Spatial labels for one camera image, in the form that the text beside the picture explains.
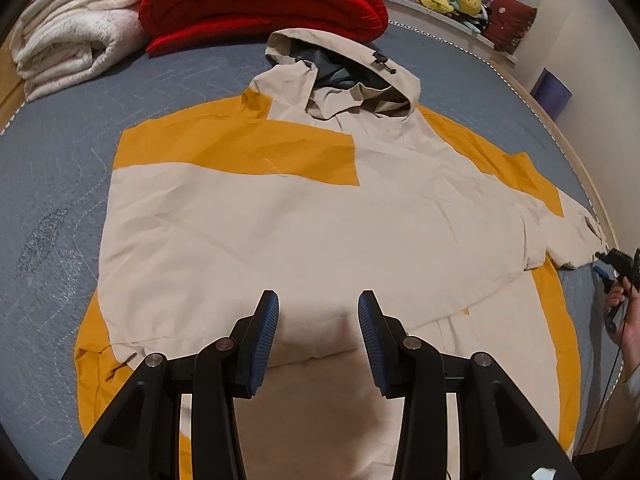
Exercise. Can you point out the person's right hand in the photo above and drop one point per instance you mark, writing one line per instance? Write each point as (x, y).
(622, 305)

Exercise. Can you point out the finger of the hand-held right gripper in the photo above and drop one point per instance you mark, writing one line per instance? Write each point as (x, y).
(616, 262)

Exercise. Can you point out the beige and orange hooded jacket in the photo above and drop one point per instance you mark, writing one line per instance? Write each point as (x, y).
(260, 220)

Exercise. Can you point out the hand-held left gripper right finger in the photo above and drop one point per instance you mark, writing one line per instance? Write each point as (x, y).
(369, 330)

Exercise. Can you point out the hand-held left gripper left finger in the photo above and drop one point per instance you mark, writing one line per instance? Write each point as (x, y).
(266, 330)

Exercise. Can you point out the maroon cushion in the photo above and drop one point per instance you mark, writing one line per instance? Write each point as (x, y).
(510, 20)

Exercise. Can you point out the red folded blanket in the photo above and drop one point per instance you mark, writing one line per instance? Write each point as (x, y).
(260, 5)

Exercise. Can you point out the grey quilted bed cover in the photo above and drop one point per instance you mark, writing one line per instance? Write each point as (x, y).
(55, 180)

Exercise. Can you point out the white folded fluffy blanket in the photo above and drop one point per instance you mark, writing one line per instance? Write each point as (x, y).
(75, 25)

